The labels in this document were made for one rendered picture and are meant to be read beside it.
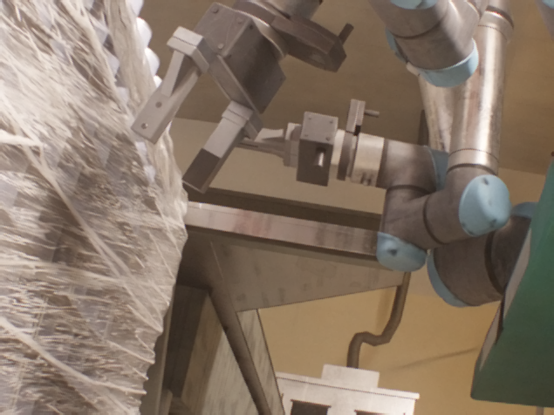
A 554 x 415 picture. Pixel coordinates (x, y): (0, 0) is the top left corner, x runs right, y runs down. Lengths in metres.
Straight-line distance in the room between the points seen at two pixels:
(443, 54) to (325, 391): 5.57
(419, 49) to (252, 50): 0.18
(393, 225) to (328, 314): 6.87
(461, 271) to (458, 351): 6.74
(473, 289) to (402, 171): 0.22
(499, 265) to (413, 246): 0.15
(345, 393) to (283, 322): 1.86
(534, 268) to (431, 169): 0.53
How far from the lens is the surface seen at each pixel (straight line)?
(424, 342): 8.04
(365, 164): 1.27
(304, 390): 6.39
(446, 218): 1.16
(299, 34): 0.84
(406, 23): 0.87
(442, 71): 0.93
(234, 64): 0.83
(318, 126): 1.25
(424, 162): 1.27
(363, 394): 6.39
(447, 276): 1.35
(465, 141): 1.19
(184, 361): 1.61
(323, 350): 7.98
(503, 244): 1.27
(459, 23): 0.92
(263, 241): 1.40
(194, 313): 1.64
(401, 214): 1.22
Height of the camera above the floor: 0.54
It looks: 24 degrees up
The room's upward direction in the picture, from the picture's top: 13 degrees clockwise
